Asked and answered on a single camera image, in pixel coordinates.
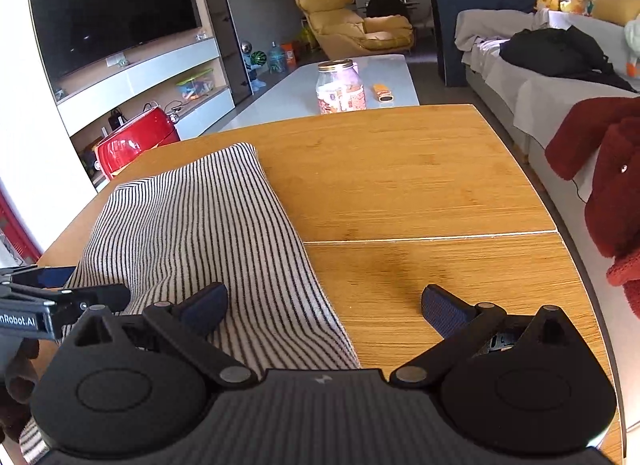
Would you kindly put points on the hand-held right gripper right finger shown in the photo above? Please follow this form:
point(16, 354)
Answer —
point(445, 309)

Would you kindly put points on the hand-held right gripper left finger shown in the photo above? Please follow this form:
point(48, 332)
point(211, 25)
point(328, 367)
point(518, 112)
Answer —
point(205, 309)

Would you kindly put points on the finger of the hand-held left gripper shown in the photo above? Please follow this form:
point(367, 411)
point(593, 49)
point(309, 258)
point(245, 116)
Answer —
point(100, 295)
point(52, 277)

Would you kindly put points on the black white striped garment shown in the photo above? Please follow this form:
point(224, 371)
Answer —
point(190, 225)

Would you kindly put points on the person's left hand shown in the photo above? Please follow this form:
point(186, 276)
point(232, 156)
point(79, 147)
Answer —
point(20, 387)

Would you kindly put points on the red barrel-shaped bin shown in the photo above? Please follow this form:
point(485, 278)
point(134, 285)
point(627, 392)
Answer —
point(135, 140)

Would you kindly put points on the small black bag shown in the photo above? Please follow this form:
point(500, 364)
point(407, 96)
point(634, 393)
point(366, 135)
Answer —
point(117, 120)

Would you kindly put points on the dark red fleece garment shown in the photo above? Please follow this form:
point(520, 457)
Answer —
point(615, 185)

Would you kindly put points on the clear plastic storage box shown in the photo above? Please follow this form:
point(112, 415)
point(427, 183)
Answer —
point(196, 89)

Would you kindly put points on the small orange case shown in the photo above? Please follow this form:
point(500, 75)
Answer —
point(383, 94)

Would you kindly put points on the white coffee table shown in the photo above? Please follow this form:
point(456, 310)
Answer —
point(280, 95)

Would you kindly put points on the sofa with grey cover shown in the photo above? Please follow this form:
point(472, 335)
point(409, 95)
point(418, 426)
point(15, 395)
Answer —
point(505, 80)

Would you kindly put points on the round metal tin lid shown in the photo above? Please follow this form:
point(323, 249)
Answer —
point(340, 92)

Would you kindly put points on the toy robot figure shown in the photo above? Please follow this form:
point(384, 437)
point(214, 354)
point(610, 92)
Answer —
point(256, 62)

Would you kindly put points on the blue water bottle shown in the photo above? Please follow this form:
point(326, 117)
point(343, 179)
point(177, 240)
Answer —
point(277, 60)

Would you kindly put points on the orange container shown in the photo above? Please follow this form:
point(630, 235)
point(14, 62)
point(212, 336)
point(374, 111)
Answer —
point(290, 55)

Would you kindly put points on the dark fish tank cabinet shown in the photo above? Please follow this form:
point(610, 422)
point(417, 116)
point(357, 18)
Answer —
point(450, 35)

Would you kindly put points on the black jacket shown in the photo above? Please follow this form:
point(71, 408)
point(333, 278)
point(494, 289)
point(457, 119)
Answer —
point(555, 52)

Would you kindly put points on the large flat television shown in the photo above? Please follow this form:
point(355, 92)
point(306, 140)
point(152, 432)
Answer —
point(110, 0)

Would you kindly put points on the yellow green toy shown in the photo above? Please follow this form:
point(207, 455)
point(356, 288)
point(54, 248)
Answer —
point(305, 39)

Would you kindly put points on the yellow lounge chair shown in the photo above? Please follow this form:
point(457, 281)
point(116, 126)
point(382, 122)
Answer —
point(345, 30)

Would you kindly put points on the dark dining chair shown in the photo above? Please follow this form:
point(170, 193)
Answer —
point(385, 5)

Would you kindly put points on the yellow duck plush toy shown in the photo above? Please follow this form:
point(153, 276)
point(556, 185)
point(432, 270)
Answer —
point(547, 1)

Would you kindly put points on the white goose plush toy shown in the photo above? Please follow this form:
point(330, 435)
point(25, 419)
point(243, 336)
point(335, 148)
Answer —
point(632, 40)

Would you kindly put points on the yellow cushion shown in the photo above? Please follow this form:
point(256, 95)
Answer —
point(617, 7)

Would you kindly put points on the red metal frame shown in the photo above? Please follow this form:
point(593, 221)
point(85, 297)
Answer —
point(20, 230)

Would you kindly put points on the white wall shelf unit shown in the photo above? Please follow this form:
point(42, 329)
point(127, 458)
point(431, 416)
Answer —
point(165, 70)

